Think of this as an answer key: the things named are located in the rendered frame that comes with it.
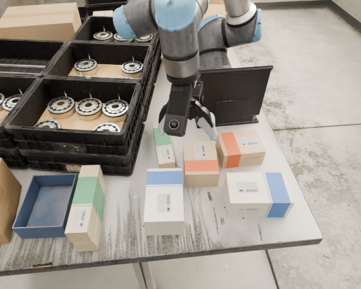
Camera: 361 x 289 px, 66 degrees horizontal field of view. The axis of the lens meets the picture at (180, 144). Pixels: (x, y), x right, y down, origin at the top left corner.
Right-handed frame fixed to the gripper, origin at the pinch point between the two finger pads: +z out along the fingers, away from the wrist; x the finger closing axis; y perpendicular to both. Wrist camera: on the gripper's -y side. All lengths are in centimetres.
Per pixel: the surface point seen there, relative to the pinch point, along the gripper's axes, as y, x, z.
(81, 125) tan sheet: 16, 46, 15
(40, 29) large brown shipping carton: 79, 99, 8
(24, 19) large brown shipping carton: 83, 110, 5
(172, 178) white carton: 2.5, 7.3, 22.0
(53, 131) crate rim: 2.8, 44.7, 4.6
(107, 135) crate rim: 5.0, 27.4, 6.8
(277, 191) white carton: 4.5, -26.7, 25.2
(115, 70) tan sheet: 55, 47, 16
